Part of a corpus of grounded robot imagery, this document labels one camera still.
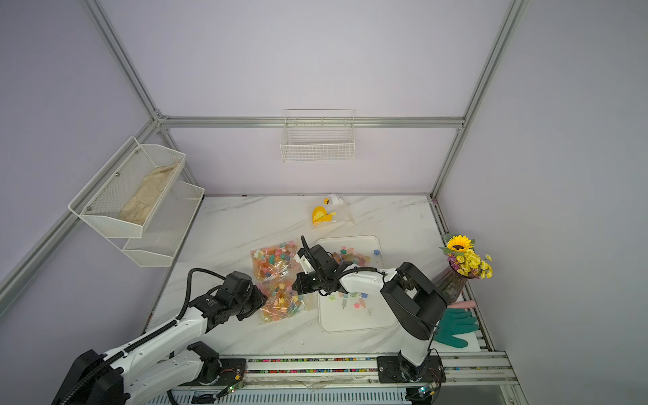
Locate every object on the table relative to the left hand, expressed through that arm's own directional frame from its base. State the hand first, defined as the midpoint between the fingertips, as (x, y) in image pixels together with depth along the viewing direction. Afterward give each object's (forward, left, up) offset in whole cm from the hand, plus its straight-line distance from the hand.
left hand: (267, 301), depth 85 cm
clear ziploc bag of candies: (+41, -22, +1) cm, 46 cm away
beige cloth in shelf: (+19, +37, +28) cm, 50 cm away
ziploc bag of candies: (+14, -1, -2) cm, 14 cm away
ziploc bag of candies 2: (-2, -4, -1) cm, 5 cm away
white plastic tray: (-3, -26, -3) cm, 27 cm away
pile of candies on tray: (+19, -30, -2) cm, 36 cm away
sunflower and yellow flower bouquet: (+4, -60, +22) cm, 64 cm away
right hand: (+3, -10, +2) cm, 10 cm away
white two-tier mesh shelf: (+18, +41, +9) cm, 46 cm away
